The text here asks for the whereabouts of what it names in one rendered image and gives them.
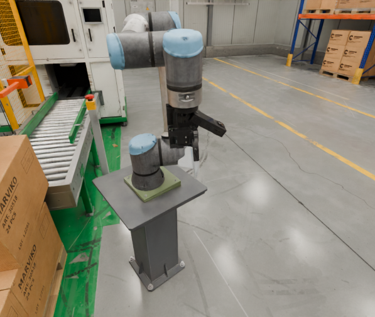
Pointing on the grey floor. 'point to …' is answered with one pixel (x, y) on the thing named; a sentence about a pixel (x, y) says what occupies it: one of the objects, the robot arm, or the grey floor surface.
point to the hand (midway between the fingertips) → (193, 163)
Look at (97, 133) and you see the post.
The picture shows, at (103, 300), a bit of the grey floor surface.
